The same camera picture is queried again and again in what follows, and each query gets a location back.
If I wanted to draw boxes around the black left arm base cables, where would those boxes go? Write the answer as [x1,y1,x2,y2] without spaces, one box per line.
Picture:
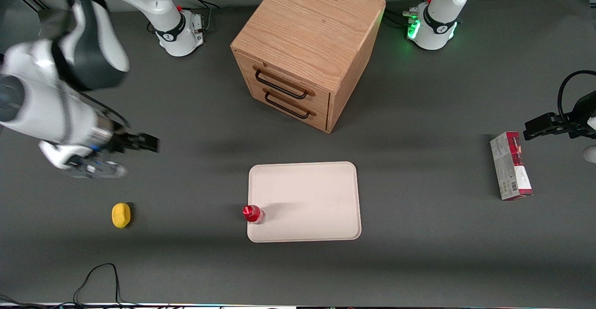
[386,0,436,28]

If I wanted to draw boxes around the wooden drawer front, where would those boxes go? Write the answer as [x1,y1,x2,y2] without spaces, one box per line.
[236,51,331,113]
[249,79,330,133]

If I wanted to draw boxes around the black drawer handle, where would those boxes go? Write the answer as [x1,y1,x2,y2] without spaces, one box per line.
[253,66,316,100]
[264,88,317,120]

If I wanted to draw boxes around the red coke bottle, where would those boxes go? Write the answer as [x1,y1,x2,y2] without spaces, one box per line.
[242,204,266,225]

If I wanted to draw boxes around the red and white carton box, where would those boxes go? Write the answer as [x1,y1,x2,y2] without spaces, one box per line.
[490,131,533,201]

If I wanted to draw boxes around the wooden drawer cabinet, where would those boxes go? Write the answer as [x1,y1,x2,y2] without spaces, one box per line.
[230,0,386,134]

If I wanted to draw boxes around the black cable on table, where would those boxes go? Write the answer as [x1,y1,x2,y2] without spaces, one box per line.
[0,263,140,308]

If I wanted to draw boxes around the black cable along right arm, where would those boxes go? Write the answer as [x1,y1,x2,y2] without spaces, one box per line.
[51,0,131,128]

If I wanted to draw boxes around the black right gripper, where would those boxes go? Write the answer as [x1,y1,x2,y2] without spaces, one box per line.
[109,131,160,155]

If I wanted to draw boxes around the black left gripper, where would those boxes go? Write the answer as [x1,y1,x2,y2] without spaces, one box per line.
[524,90,596,141]

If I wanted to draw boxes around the yellow lemon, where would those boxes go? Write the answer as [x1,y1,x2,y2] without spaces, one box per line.
[112,202,132,229]

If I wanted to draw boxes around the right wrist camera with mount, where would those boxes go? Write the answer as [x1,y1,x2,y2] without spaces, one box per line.
[38,141,127,179]

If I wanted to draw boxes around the white rectangular tray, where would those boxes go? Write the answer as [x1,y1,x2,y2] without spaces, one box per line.
[247,161,362,243]

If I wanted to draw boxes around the black looped gripper cable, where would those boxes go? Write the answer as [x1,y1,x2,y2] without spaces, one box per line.
[557,70,596,123]

